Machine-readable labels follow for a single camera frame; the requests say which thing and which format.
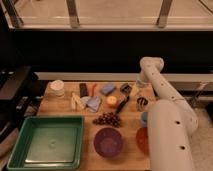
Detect black fork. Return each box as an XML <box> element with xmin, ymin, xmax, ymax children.
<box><xmin>115</xmin><ymin>96</ymin><xmax>130</xmax><ymax>114</ymax></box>

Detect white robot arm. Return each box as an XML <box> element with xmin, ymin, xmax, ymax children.
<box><xmin>138</xmin><ymin>57</ymin><xmax>198</xmax><ymax>171</ymax></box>

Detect small blue cup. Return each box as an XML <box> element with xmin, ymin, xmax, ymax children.
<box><xmin>141</xmin><ymin>112</ymin><xmax>148</xmax><ymax>127</ymax></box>

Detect dark small container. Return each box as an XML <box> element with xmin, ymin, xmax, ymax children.
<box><xmin>120</xmin><ymin>83</ymin><xmax>132</xmax><ymax>95</ymax></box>

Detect blue sponge block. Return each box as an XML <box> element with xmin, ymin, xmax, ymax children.
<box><xmin>100</xmin><ymin>83</ymin><xmax>116</xmax><ymax>95</ymax></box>

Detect orange round fruit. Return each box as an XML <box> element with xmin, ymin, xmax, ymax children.
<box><xmin>106</xmin><ymin>96</ymin><xmax>118</xmax><ymax>107</ymax></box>

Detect wooden cutting board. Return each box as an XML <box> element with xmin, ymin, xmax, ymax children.
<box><xmin>38</xmin><ymin>82</ymin><xmax>155</xmax><ymax>171</ymax></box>

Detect bunch of dark grapes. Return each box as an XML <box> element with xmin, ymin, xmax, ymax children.
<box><xmin>93</xmin><ymin>112</ymin><xmax>121</xmax><ymax>127</ymax></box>

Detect orange carrot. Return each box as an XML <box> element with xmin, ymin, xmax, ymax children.
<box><xmin>89</xmin><ymin>83</ymin><xmax>97</xmax><ymax>97</ymax></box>

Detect blue cloth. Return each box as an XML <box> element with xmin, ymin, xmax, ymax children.
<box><xmin>81</xmin><ymin>96</ymin><xmax>102</xmax><ymax>113</ymax></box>

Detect red bowl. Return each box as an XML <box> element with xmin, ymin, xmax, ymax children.
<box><xmin>136</xmin><ymin>127</ymin><xmax>149</xmax><ymax>155</ymax></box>

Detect black rectangular block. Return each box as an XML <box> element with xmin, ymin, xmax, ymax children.
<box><xmin>79</xmin><ymin>83</ymin><xmax>88</xmax><ymax>97</ymax></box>

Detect purple bowl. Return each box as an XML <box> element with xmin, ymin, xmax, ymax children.
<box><xmin>93</xmin><ymin>127</ymin><xmax>123</xmax><ymax>158</ymax></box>

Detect beige wooden pieces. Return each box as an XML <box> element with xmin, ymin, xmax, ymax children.
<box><xmin>71</xmin><ymin>92</ymin><xmax>86</xmax><ymax>110</ymax></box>

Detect green plastic tray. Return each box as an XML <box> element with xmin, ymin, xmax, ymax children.
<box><xmin>7</xmin><ymin>116</ymin><xmax>84</xmax><ymax>171</ymax></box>

